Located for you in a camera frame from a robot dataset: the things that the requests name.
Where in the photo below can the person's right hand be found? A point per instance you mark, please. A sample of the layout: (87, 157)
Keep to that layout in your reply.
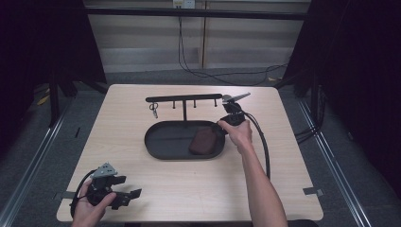
(241, 135)

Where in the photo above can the grey tape strip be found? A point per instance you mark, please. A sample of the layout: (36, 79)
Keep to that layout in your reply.
(65, 195)
(312, 191)

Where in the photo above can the yellow tape piece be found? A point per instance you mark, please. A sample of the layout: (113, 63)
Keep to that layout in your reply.
(43, 100)

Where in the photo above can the black key rack with tray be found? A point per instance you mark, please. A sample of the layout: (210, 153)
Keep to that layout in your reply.
(170, 140)

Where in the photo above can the metal floor rail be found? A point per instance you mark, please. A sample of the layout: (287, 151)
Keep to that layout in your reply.
(337, 170)
(28, 176)

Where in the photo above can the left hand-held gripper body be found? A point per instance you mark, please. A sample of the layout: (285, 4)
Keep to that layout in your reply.
(101, 189)

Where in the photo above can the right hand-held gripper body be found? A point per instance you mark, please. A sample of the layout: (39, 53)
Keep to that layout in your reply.
(235, 115)

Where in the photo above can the dark curtain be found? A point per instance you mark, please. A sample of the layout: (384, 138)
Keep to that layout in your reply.
(38, 41)
(362, 63)

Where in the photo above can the black horizontal bar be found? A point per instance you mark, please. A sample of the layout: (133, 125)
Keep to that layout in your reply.
(189, 13)

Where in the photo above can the black metal stand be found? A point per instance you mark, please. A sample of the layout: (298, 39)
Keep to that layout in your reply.
(54, 101)
(314, 97)

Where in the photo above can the brown leather pouch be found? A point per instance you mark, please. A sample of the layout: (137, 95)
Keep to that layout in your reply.
(203, 142)

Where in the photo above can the person's left hand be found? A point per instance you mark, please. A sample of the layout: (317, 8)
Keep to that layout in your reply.
(86, 214)

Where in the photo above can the white wall socket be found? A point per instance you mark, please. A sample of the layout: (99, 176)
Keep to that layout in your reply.
(183, 3)

